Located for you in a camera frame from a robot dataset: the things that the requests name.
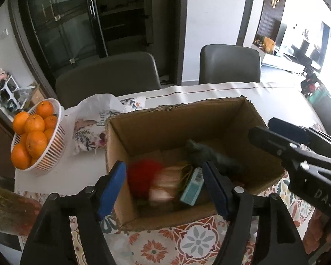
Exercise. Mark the red knitted pompom flower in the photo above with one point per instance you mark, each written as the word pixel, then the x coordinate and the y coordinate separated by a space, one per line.
pixel 142 175

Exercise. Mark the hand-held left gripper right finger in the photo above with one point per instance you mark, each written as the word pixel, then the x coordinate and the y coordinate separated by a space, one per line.
pixel 215 190

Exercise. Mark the floral tissue cover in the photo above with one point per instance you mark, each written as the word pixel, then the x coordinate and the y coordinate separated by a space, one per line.
pixel 93 127

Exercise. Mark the shoe rack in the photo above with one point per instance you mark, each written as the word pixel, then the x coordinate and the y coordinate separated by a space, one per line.
pixel 13 91

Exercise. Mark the pile of oranges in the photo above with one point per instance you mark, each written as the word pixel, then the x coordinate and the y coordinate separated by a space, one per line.
pixel 34 138

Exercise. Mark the teal tissue packet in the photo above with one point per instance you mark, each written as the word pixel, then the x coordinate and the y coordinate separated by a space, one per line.
pixel 193 189

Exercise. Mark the green plush toy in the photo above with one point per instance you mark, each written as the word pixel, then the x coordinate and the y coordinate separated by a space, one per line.
pixel 209 156

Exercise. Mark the brown cardboard box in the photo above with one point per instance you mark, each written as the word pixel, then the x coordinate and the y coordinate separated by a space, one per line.
pixel 154 132

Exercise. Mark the grey dining chair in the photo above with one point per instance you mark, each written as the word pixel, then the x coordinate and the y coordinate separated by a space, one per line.
pixel 229 63
pixel 327 113
pixel 107 77

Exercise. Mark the orange paper bag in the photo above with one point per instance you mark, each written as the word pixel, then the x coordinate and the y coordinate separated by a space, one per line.
pixel 270 44

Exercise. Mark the dark slatted wall panel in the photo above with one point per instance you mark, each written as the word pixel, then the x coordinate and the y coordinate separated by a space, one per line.
pixel 267 16

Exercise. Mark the white fruit basket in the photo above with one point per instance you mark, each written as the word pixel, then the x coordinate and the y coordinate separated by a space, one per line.
pixel 51 154

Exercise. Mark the pink soft pouch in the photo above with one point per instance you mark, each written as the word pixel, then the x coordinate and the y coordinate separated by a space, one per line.
pixel 167 179

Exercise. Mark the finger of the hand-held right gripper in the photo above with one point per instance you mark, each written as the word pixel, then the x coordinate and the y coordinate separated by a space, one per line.
pixel 273 142
pixel 286 128

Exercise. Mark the glass vase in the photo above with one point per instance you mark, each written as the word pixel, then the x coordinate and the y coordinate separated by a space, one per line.
pixel 11 209

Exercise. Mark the dark glass sliding door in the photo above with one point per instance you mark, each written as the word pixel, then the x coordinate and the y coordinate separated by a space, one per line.
pixel 71 27

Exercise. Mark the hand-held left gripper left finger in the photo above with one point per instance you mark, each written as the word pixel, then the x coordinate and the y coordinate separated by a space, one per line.
pixel 111 187

